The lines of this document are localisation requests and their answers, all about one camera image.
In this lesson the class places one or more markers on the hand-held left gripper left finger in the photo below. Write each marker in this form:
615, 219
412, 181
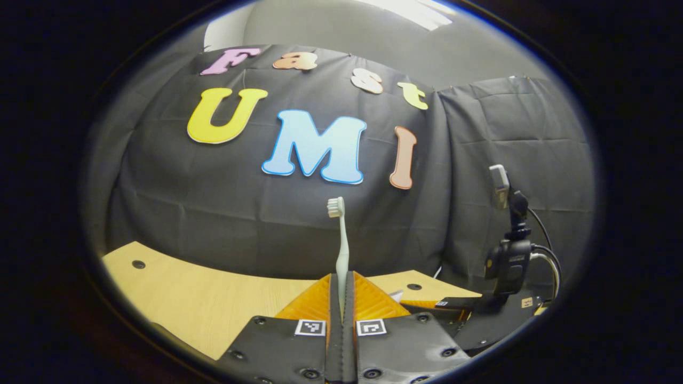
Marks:
334, 346

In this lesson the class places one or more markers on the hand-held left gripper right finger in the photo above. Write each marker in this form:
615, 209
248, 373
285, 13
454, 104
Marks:
349, 346

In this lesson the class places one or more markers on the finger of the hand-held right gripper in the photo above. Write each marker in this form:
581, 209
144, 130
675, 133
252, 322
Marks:
448, 316
453, 303

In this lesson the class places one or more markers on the white toothpaste tube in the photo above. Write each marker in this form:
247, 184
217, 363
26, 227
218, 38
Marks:
397, 295

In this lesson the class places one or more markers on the pale green toothbrush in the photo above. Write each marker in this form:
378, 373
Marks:
342, 250

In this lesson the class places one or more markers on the black backdrop cloth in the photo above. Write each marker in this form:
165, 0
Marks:
267, 213

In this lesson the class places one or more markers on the large ceiling light panel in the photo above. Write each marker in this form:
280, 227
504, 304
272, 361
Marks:
416, 10

